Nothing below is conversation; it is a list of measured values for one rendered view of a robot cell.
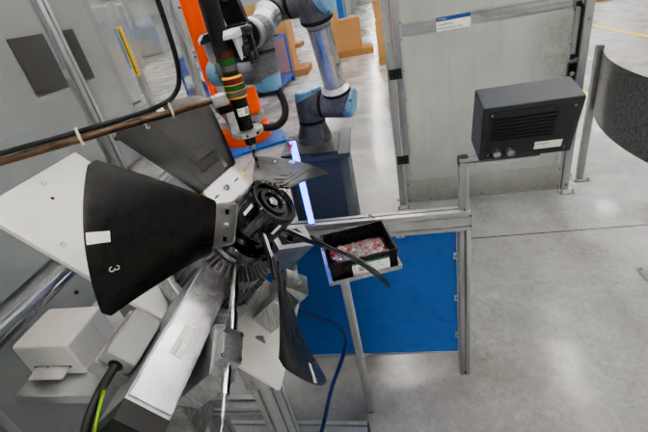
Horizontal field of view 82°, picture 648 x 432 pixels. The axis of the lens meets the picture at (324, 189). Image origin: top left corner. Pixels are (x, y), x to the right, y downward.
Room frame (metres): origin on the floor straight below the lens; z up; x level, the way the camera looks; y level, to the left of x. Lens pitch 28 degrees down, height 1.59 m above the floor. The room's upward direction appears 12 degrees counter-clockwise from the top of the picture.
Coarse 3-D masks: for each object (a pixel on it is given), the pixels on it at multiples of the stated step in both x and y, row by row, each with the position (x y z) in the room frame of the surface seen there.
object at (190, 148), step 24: (192, 96) 0.93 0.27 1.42; (168, 120) 0.85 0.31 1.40; (192, 120) 0.86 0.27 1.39; (216, 120) 0.88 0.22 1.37; (144, 144) 0.80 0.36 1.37; (168, 144) 0.81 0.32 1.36; (192, 144) 0.81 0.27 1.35; (216, 144) 0.82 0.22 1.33; (168, 168) 0.77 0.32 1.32; (192, 168) 0.77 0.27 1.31; (216, 168) 0.77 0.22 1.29
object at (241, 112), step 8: (232, 104) 0.79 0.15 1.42; (240, 104) 0.78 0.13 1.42; (248, 104) 0.80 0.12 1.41; (240, 112) 0.78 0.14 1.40; (248, 112) 0.79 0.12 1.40; (240, 120) 0.78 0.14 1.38; (248, 120) 0.79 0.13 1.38; (240, 128) 0.79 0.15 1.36; (248, 128) 0.79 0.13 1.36; (248, 144) 0.79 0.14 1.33
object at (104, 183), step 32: (96, 160) 0.54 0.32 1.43; (96, 192) 0.51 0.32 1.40; (128, 192) 0.53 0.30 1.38; (160, 192) 0.57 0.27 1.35; (192, 192) 0.61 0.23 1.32; (96, 224) 0.48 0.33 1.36; (128, 224) 0.50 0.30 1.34; (160, 224) 0.54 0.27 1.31; (192, 224) 0.58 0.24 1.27; (96, 256) 0.45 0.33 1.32; (128, 256) 0.48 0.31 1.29; (160, 256) 0.52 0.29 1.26; (192, 256) 0.56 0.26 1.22; (96, 288) 0.43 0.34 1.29; (128, 288) 0.46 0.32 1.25
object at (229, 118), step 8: (216, 96) 0.77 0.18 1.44; (224, 96) 0.78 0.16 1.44; (216, 104) 0.77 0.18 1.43; (224, 104) 0.77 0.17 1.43; (216, 112) 0.79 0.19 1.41; (224, 112) 0.77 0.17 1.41; (232, 112) 0.78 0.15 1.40; (232, 120) 0.78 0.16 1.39; (232, 128) 0.77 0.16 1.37; (256, 128) 0.78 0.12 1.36; (232, 136) 0.79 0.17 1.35; (240, 136) 0.77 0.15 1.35; (248, 136) 0.76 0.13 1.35
